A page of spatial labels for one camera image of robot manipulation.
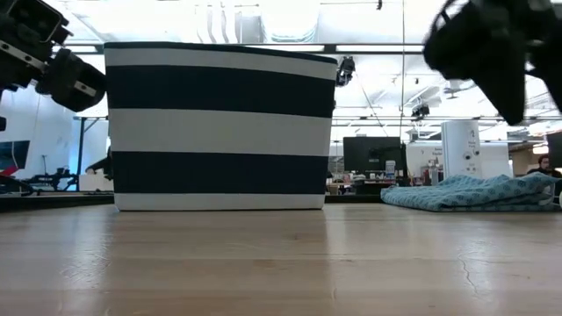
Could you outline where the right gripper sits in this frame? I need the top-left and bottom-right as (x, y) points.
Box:
(423, 0), (562, 126)

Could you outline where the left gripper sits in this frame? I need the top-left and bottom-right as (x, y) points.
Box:
(0, 12), (106, 113)

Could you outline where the navy white striped fabric basket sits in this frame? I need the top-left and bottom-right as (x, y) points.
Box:
(104, 41), (339, 212)

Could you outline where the dark computer monitor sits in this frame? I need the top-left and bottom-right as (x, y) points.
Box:
(546, 130), (562, 169)
(0, 140), (31, 176)

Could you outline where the person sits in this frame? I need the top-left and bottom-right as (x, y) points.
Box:
(525, 154), (562, 179)

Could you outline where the white cylindrical device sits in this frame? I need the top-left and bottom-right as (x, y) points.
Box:
(440, 119), (483, 180)

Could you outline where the thin vertical pole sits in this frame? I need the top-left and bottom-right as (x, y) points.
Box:
(400, 0), (404, 138)

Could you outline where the teal patterned cloth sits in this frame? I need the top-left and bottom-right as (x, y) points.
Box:
(379, 171), (562, 213)

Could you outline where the black computer monitor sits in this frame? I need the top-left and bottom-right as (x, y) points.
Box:
(342, 136), (407, 174)

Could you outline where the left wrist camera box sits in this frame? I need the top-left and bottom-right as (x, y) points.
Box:
(7, 0), (71, 45)

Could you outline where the black frame post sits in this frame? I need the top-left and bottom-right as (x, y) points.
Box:
(72, 115), (110, 193)

